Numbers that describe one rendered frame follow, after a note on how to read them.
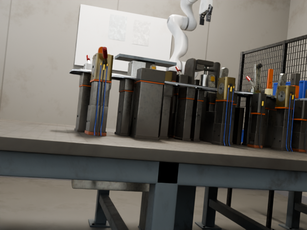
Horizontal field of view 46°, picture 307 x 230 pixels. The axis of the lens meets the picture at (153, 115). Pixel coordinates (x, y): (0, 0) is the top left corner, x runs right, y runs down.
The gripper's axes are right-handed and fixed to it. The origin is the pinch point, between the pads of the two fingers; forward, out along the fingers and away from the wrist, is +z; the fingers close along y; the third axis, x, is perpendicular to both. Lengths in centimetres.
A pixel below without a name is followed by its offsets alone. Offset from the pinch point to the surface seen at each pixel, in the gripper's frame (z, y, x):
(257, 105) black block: 53, 44, 14
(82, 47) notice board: -13, -220, -52
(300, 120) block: 58, 46, 41
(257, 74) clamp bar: 29.8, 9.1, 36.3
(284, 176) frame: 82, 98, -8
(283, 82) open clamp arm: 38, 42, 31
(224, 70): 36, 41, -5
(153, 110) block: 61, 46, -43
